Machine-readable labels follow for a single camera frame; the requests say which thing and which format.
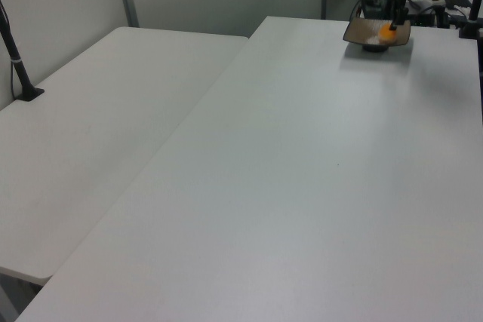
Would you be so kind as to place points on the orange bread roll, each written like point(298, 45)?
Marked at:
point(387, 34)

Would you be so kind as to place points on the square brown ceramic plate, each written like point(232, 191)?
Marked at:
point(362, 31)

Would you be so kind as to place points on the black electronics box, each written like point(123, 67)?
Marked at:
point(371, 7)

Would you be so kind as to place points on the black camera stand with clamp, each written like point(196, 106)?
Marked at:
point(472, 16)

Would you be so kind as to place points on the black camera stand pole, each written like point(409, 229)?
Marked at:
point(17, 65)

